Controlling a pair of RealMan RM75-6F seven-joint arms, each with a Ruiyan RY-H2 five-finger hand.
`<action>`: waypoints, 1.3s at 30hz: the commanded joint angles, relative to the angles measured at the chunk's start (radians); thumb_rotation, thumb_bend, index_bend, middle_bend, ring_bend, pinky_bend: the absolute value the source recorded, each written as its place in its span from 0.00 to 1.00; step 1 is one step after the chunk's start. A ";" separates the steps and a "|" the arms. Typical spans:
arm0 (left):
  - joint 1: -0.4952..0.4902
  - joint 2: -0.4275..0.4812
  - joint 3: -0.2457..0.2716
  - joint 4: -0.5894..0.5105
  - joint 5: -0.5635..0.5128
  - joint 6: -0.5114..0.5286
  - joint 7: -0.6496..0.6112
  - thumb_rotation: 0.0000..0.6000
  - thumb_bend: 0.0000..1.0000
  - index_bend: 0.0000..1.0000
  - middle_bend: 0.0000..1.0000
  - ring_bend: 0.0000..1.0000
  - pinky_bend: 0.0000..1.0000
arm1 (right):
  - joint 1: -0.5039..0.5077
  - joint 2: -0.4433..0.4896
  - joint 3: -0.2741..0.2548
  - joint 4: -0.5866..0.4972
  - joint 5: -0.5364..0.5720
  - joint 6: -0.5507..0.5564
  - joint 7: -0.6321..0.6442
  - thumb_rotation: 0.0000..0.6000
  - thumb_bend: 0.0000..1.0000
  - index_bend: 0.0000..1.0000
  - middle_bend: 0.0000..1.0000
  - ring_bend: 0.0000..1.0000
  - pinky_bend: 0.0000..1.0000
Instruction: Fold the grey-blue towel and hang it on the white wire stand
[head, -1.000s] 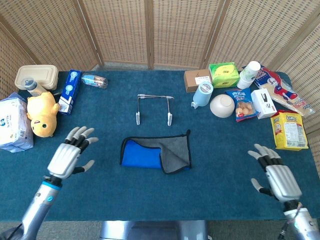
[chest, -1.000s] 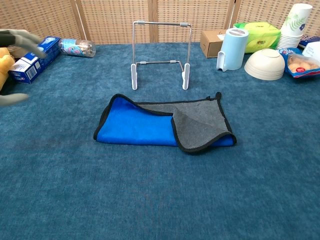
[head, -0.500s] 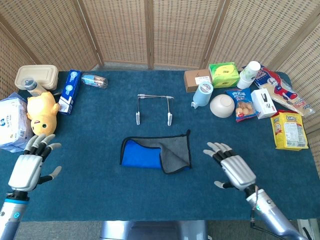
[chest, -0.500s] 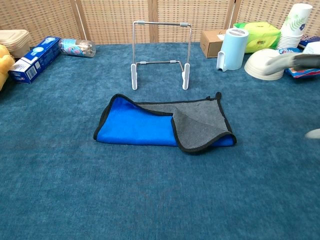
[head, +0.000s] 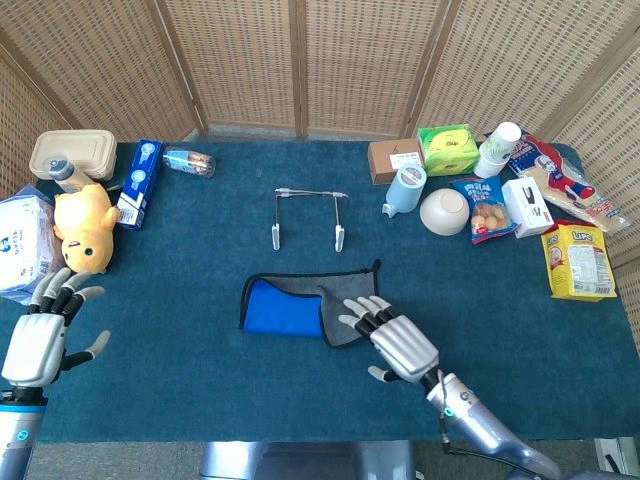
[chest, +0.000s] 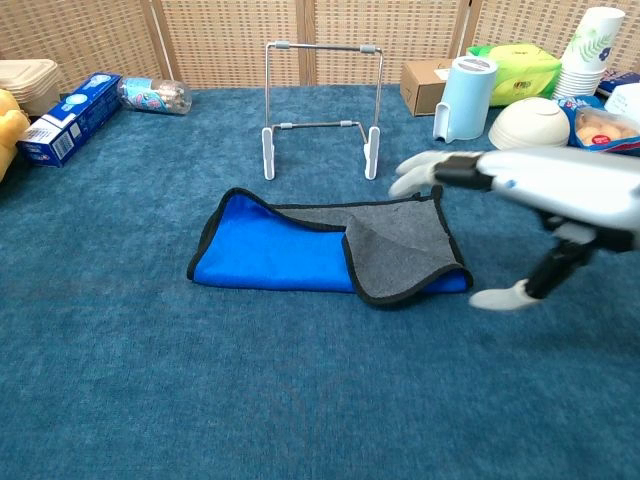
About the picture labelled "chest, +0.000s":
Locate light blue cylindrical container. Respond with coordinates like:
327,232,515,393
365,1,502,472
432,55,499,145

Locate clear plastic snack jar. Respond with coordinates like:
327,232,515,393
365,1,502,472
117,76,193,116

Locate blue toothpaste box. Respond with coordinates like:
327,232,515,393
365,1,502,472
16,72,124,169

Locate beige lidded lunch box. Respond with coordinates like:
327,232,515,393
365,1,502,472
0,58,64,117

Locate green tissue pack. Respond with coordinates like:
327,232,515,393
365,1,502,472
466,43,563,108

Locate woven bamboo folding screen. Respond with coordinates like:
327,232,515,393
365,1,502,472
0,0,640,94

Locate brown cardboard box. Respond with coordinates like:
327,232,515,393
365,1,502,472
399,59,454,117

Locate red blue noodle packet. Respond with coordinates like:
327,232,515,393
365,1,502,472
597,69,640,96

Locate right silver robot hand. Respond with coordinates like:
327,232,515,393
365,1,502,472
388,147,640,312

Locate blue cookie snack bag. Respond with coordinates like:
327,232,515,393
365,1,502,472
557,94,640,158

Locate metal wire rack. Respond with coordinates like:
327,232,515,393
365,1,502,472
261,40,385,181

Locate stack of paper cups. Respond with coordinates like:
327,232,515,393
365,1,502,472
552,6,626,101

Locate beige upturned bowl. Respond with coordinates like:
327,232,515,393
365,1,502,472
487,96,571,152

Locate grey and blue towel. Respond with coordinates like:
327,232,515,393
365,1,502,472
186,183,475,310

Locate white stapler box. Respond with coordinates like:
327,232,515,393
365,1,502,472
603,82,640,119

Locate yellow plush toy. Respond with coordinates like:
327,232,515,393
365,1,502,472
0,88,31,182

